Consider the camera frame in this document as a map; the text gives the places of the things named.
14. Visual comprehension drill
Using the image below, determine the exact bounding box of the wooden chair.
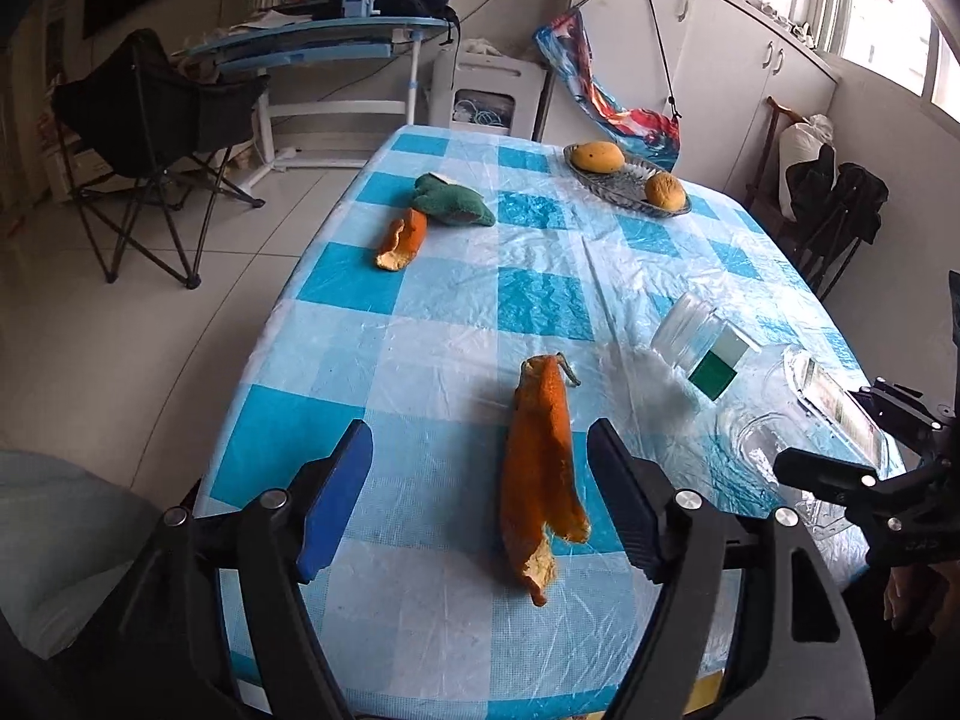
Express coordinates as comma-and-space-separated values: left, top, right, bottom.
745, 96, 807, 218

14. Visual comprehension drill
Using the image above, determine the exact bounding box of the white wall cabinet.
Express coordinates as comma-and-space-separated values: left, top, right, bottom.
566, 0, 841, 203

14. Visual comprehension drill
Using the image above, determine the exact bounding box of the blue white checked tablecloth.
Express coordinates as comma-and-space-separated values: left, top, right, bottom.
196, 124, 908, 717

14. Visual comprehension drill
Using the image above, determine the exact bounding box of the colourful printed cloth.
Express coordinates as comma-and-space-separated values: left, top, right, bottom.
532, 7, 683, 170

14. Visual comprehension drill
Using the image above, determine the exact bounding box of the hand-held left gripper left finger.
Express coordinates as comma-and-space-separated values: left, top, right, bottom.
67, 420, 374, 720

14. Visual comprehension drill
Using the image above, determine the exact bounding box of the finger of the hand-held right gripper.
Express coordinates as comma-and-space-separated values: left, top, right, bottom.
847, 381, 950, 460
772, 448, 882, 509

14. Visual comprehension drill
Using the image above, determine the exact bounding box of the yellow mango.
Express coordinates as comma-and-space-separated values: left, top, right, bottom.
570, 141, 626, 173

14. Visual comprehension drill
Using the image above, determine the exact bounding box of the black jacket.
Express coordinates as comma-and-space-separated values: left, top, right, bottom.
784, 142, 890, 301

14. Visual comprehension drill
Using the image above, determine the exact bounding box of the blue study desk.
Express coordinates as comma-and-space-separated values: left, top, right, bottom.
172, 15, 458, 188

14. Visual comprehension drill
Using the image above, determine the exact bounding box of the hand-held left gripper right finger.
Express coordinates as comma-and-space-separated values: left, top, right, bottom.
586, 418, 878, 720

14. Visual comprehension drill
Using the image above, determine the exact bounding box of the window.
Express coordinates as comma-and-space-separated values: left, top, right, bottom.
780, 0, 960, 121

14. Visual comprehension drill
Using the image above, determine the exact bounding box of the long orange peel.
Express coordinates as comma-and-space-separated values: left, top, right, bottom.
499, 351, 592, 607

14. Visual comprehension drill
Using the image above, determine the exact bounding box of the small curled orange peel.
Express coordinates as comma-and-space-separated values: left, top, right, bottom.
375, 208, 430, 272

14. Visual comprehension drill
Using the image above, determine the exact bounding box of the black hook cord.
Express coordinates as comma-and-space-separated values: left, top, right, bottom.
581, 0, 685, 121

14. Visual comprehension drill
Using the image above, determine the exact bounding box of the white stuffed bag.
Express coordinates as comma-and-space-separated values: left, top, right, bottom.
776, 114, 837, 218

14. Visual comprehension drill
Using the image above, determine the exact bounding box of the person's right hand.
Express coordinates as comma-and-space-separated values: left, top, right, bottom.
883, 566, 942, 631

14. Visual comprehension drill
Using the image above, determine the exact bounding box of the white stool cabinet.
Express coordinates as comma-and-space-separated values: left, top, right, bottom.
429, 45, 548, 142

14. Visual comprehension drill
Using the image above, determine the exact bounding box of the round orange fruit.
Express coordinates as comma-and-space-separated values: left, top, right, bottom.
645, 172, 687, 209

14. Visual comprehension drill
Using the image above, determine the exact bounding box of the black folding chair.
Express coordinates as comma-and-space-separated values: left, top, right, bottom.
51, 28, 272, 290

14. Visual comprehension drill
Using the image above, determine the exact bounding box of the clear plastic bottle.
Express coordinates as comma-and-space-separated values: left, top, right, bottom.
649, 291, 901, 533

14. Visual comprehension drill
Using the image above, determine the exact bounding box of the oval fruit basket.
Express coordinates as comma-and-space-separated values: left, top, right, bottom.
562, 142, 692, 218

